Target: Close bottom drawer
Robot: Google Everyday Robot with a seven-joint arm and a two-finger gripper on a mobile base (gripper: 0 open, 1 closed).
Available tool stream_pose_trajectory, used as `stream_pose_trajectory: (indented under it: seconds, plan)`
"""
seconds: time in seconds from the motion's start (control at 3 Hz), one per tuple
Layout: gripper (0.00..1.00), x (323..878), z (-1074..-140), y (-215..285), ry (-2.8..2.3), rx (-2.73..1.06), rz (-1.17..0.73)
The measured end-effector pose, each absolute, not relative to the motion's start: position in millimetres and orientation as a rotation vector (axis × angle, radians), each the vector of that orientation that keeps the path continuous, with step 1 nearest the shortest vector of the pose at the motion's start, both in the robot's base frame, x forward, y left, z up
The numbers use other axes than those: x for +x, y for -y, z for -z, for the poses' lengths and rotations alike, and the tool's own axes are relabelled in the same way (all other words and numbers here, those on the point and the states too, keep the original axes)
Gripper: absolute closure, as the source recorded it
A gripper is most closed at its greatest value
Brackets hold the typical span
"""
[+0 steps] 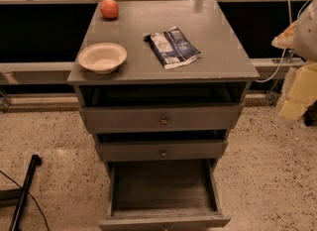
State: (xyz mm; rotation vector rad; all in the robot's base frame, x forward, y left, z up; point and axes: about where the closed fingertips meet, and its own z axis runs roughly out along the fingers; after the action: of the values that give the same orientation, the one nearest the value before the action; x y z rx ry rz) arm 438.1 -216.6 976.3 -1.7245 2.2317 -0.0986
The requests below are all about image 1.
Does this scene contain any grey bottom drawer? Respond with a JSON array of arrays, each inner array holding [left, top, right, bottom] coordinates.
[[99, 160, 231, 231]]

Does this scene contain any grey drawer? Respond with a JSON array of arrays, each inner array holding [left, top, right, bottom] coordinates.
[[96, 140, 228, 162], [80, 104, 243, 134], [99, 160, 231, 231]]

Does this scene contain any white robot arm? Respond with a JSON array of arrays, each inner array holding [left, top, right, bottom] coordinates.
[[271, 0, 317, 126]]

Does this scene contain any grey wooden drawer cabinet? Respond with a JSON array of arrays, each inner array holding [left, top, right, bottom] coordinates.
[[67, 0, 261, 176]]

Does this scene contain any grey top drawer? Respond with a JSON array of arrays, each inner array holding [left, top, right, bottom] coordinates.
[[80, 104, 243, 134]]

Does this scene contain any grey middle drawer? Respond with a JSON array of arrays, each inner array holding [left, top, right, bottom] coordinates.
[[96, 140, 228, 162]]

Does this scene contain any blue white snack bag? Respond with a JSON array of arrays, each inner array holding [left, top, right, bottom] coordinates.
[[144, 27, 202, 70]]

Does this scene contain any white paper bowl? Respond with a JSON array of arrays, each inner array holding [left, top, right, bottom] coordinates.
[[78, 43, 127, 74]]

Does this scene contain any red apple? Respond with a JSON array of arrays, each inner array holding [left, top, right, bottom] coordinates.
[[100, 0, 119, 20]]

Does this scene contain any black stand leg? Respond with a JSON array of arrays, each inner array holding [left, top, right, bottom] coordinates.
[[0, 155, 42, 231]]

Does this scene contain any metal railing frame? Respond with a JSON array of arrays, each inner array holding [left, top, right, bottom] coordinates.
[[0, 0, 317, 113]]

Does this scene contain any white cable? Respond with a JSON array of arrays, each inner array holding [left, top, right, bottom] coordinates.
[[254, 0, 316, 84]]

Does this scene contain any thin black floor cable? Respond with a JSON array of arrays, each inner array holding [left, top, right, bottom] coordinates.
[[0, 170, 51, 231]]

